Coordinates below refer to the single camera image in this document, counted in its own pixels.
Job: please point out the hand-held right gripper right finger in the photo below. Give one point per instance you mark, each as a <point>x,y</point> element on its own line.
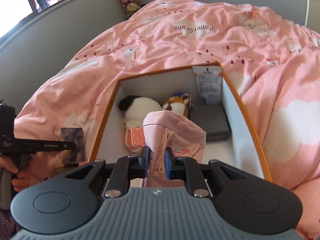
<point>168,163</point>

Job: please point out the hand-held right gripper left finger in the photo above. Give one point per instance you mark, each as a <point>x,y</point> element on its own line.
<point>146,160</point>

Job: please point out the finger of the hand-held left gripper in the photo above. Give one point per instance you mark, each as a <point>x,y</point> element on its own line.
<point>52,146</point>

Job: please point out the dark glossy booklet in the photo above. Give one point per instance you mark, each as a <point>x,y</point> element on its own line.
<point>73,142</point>

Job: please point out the pink cloth pouch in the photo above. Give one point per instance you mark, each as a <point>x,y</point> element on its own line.
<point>172,130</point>

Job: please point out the panda plush toy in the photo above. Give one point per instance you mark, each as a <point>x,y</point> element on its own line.
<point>140,107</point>

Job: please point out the grey gift box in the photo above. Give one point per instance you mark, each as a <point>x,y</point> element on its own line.
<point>207,122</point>

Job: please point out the brown fox plush toy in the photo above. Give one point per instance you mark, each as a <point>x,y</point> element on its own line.
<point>176,103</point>

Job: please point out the orange cardboard box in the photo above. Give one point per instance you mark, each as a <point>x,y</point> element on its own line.
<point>240,130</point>

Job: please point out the white hand cream tube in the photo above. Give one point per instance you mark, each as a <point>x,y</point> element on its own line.
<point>207,85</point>

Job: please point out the person's left hand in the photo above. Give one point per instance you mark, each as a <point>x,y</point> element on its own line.
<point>21,185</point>

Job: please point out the purple patterned cloth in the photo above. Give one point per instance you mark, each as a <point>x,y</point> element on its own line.
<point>6,220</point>

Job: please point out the pink printed blanket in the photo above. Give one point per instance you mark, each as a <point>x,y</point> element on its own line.
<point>175,47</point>

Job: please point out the window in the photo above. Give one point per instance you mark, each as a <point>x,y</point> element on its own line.
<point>15,5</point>

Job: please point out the cream plush toy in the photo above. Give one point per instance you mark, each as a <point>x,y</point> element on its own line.
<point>132,8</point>

